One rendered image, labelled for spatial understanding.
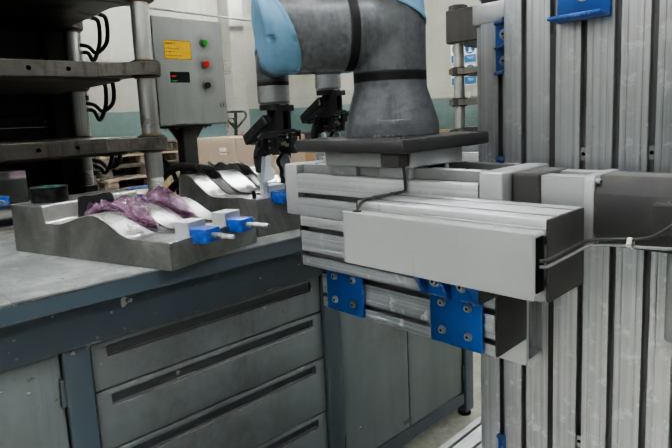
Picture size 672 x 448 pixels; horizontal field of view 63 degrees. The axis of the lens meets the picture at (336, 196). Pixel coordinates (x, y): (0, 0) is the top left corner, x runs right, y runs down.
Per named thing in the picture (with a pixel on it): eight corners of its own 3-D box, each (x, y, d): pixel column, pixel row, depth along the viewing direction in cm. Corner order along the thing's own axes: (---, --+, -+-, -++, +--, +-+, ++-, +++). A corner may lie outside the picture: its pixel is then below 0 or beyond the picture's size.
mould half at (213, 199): (338, 219, 148) (336, 169, 146) (258, 237, 130) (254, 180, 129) (235, 204, 184) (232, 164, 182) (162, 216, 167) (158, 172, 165)
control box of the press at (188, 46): (251, 375, 236) (225, 19, 215) (186, 402, 215) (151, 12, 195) (223, 360, 252) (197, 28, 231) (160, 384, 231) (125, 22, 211)
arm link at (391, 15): (440, 68, 83) (438, -26, 81) (353, 71, 80) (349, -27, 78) (412, 75, 95) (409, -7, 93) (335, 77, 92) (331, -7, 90)
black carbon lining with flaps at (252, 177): (305, 195, 147) (303, 160, 146) (255, 204, 137) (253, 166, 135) (233, 188, 173) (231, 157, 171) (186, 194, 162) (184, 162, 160)
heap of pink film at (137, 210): (206, 216, 128) (203, 183, 127) (145, 232, 113) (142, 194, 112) (129, 212, 141) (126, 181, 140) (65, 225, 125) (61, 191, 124)
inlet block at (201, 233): (244, 247, 108) (242, 220, 107) (227, 253, 104) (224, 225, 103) (194, 242, 115) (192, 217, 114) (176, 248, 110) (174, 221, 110)
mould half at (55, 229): (257, 241, 126) (253, 194, 124) (172, 271, 104) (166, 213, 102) (110, 229, 151) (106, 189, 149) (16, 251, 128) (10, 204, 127)
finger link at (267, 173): (268, 194, 127) (273, 154, 128) (253, 192, 132) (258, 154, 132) (278, 195, 129) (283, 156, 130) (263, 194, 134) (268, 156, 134)
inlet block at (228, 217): (276, 236, 117) (274, 211, 117) (261, 241, 113) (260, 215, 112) (228, 232, 124) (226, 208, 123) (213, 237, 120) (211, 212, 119)
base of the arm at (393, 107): (457, 132, 89) (456, 69, 88) (398, 137, 79) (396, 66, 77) (386, 133, 100) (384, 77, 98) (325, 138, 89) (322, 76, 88)
